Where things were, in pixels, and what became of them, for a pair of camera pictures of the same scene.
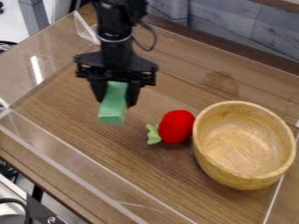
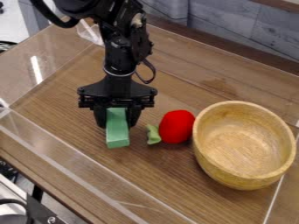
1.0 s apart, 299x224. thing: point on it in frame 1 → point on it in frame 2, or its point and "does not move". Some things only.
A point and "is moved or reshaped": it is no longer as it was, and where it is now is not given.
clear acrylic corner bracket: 87,31 does not move
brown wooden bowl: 244,144 does not move
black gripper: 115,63 → 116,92
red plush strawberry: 175,128 does not move
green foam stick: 112,112 is moved or reshaped
